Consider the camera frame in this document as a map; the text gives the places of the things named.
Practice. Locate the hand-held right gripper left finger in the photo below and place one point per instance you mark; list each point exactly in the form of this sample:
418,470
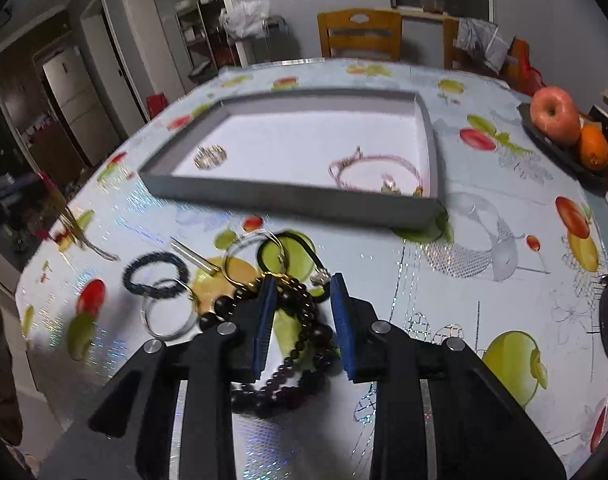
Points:
261,330

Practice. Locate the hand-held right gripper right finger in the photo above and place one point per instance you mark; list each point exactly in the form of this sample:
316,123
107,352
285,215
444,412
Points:
343,330

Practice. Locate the red bead gold hairpin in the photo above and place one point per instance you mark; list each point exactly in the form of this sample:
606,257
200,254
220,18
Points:
76,232

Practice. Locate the silver hair clip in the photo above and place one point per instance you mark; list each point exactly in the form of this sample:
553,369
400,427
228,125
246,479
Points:
194,259

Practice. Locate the silver bangle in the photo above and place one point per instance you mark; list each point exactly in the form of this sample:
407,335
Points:
144,310

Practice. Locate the grey jewelry tray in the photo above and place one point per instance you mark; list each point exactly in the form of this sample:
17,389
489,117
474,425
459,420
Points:
294,130

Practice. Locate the fruit print tablecloth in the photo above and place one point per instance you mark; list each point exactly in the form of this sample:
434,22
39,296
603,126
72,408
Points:
384,270

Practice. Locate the silver refrigerator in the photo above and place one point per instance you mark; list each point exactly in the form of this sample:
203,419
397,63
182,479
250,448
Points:
79,105

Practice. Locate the red box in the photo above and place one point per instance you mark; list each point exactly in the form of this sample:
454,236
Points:
157,106

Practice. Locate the metal shelf rack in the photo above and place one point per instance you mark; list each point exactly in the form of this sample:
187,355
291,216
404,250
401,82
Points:
194,35

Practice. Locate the dark fruit plate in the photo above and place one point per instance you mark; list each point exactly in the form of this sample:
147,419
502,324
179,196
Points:
539,135

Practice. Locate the wooden chair with cutout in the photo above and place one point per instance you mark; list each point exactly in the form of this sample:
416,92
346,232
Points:
359,50

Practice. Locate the grey trolley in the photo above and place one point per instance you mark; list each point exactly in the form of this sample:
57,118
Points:
274,35

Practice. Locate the red apple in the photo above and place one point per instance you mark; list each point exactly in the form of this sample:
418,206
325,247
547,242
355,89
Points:
554,115

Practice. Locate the orange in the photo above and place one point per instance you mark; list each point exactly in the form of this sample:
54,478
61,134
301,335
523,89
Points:
594,147

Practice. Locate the white plastic bag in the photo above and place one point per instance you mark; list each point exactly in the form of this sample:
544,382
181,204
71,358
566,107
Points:
244,17

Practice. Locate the red bag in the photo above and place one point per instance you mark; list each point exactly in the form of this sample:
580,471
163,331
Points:
521,67

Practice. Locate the grey checked cloth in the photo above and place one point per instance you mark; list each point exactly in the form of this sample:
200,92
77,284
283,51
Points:
479,40

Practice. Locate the bowl on window sill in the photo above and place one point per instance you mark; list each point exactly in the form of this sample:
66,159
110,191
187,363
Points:
432,5

